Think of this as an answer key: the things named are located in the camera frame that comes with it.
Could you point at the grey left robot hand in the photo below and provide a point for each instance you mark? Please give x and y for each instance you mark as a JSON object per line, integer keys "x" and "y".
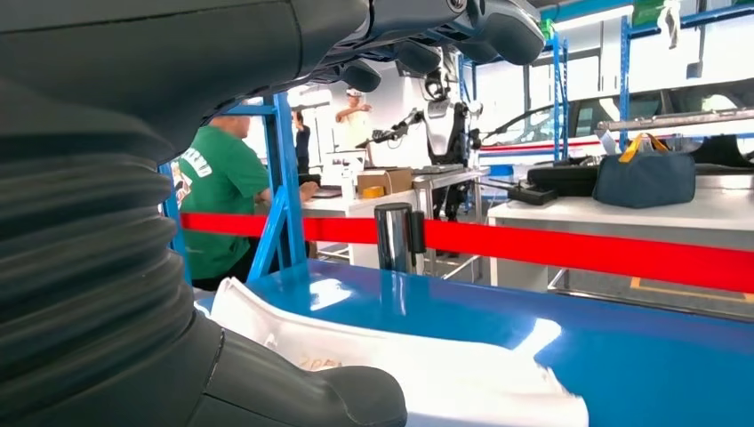
{"x": 177, "y": 53}

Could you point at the black car part in plastic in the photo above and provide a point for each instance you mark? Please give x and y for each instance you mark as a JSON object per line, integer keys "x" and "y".
{"x": 724, "y": 153}

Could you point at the person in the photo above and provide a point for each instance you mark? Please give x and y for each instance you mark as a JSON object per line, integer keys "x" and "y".
{"x": 302, "y": 144}
{"x": 353, "y": 127}
{"x": 218, "y": 177}

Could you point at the laptop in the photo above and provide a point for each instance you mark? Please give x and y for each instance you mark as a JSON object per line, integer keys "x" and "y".
{"x": 344, "y": 168}

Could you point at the white plastic bottle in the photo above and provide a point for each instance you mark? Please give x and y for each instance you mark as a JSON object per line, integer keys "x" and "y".
{"x": 348, "y": 185}

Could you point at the white desk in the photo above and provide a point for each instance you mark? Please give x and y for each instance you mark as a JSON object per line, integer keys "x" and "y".
{"x": 353, "y": 207}
{"x": 618, "y": 215}

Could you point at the yellow tape roll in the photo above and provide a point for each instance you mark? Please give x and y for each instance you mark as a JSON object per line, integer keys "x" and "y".
{"x": 373, "y": 192}

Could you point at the cardboard box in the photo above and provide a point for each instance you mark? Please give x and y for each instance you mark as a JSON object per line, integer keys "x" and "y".
{"x": 386, "y": 180}

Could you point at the black and silver humanoid robot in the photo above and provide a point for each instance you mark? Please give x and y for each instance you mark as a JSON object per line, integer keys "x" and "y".
{"x": 442, "y": 129}

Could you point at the stainless steel table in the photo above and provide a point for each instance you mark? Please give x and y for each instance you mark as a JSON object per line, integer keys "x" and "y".
{"x": 447, "y": 177}

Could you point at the blue metal storage rack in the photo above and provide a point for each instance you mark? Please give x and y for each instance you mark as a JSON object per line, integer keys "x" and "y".
{"x": 561, "y": 88}
{"x": 624, "y": 76}

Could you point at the black hard case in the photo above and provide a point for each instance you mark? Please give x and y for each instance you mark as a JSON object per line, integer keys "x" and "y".
{"x": 562, "y": 180}

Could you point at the red barrier belt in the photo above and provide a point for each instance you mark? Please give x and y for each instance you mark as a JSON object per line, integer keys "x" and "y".
{"x": 559, "y": 247}

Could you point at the white car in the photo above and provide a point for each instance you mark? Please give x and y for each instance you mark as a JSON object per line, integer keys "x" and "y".
{"x": 642, "y": 109}

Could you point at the grey car panel on stand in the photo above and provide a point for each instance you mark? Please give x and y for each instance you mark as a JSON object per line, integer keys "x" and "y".
{"x": 677, "y": 119}

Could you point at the chrome barrier post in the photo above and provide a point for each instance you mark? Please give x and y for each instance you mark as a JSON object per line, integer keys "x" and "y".
{"x": 393, "y": 236}

